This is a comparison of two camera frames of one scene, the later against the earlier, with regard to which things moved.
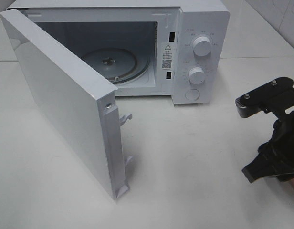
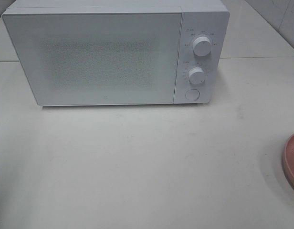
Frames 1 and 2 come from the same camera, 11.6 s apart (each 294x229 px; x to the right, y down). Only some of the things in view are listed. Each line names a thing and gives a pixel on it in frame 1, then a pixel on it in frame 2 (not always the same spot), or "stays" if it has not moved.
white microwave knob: [196, 75] stays
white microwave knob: [202, 46] stays
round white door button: [192, 94] stays
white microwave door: [84, 104] -> [75, 58]
